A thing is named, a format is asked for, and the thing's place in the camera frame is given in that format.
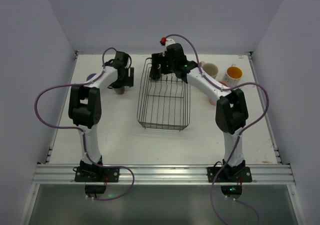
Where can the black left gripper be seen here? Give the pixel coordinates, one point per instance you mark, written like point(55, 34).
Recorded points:
point(121, 81)

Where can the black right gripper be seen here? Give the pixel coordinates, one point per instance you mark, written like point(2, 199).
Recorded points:
point(157, 65)

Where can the black ceramic mug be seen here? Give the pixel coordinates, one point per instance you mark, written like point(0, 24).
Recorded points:
point(155, 72)

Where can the brown ceramic mug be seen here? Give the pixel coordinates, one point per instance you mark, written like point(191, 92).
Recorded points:
point(118, 90)

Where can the lavender plastic cup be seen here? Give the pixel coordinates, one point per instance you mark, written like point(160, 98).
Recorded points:
point(89, 77)

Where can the cream patterned large mug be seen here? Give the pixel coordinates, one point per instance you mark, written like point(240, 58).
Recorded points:
point(211, 69)

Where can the pink plastic cup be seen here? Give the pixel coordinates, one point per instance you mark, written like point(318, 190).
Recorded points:
point(217, 93)

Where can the white floral mug orange inside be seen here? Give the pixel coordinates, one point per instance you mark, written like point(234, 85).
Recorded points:
point(232, 76)

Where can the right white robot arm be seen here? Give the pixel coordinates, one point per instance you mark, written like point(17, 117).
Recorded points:
point(231, 110)

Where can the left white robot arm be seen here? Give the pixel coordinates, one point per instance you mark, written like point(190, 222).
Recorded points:
point(85, 106)

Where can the dark wire dish rack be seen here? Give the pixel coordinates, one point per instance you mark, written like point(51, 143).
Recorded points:
point(163, 103)

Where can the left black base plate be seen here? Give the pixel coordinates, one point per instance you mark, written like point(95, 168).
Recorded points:
point(90, 173)

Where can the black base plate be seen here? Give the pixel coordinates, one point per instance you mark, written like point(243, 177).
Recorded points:
point(230, 174)
point(90, 173)

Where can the aluminium mounting rail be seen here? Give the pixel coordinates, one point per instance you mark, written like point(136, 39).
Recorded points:
point(259, 174)

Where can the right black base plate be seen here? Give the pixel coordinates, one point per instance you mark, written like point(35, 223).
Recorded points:
point(230, 174)

